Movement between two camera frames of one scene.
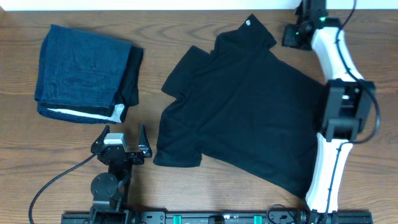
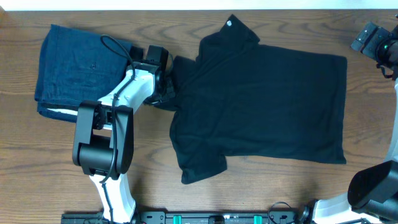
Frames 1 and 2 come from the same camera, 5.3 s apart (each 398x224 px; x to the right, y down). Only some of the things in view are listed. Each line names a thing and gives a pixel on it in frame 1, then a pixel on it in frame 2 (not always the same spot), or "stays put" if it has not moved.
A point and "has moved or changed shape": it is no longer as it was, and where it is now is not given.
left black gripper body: x=137 y=161 to x=167 y=93
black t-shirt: x=244 y=108 has moved or changed shape
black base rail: x=363 y=217 stays put
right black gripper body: x=293 y=37 to x=381 y=35
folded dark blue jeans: x=78 y=68 stays put
